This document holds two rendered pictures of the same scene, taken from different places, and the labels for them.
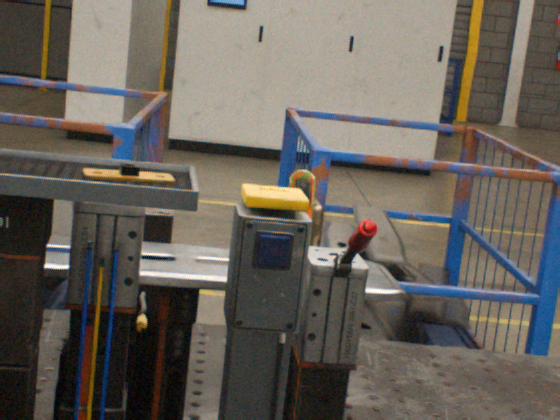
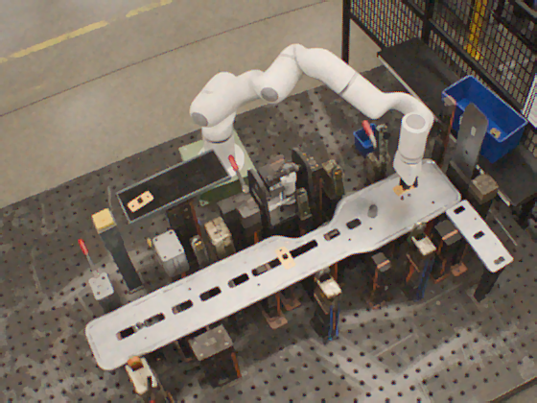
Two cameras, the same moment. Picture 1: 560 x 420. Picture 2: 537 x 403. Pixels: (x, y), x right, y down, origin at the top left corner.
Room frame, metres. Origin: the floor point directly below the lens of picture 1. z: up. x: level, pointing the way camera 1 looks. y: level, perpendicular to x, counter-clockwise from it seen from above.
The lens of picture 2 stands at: (2.26, 0.23, 2.89)
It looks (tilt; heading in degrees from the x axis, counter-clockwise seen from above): 55 degrees down; 165
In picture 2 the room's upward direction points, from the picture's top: 5 degrees counter-clockwise
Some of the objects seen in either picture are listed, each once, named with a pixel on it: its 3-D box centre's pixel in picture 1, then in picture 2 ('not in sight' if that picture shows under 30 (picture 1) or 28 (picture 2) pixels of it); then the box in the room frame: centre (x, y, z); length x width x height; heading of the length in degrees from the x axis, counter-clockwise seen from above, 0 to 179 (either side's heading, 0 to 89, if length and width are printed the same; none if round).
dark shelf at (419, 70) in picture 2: not in sight; (461, 114); (0.90, 1.40, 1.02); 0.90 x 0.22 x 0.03; 8
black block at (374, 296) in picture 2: not in sight; (378, 281); (1.36, 0.83, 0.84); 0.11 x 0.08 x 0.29; 8
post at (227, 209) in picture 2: not in sight; (233, 237); (1.03, 0.42, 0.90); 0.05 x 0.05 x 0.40; 8
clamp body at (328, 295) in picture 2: not in sight; (327, 307); (1.39, 0.62, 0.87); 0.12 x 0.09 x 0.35; 8
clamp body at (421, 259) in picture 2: not in sight; (416, 268); (1.37, 0.97, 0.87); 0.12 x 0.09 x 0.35; 8
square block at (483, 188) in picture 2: not in sight; (475, 211); (1.25, 1.29, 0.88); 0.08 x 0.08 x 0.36; 8
